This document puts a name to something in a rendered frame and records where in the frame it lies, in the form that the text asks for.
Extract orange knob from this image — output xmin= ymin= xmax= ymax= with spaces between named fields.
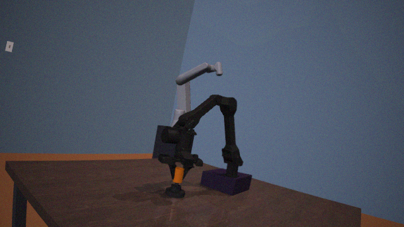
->
xmin=172 ymin=167 xmax=184 ymax=183

